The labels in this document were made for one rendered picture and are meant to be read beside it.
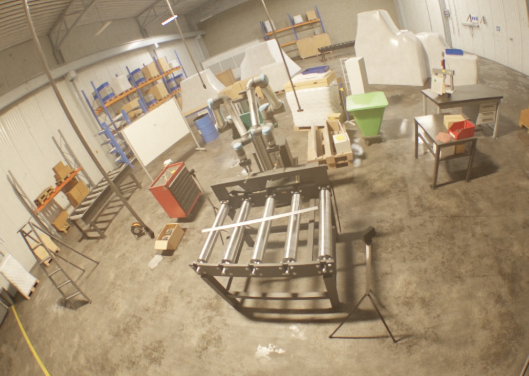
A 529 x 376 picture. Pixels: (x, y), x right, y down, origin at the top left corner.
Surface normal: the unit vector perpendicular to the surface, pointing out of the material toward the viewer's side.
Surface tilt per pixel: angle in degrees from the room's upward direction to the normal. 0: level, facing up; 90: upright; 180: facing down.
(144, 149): 90
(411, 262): 0
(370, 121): 101
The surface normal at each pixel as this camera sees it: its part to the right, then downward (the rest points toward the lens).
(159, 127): 0.76, 0.11
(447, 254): -0.33, -0.78
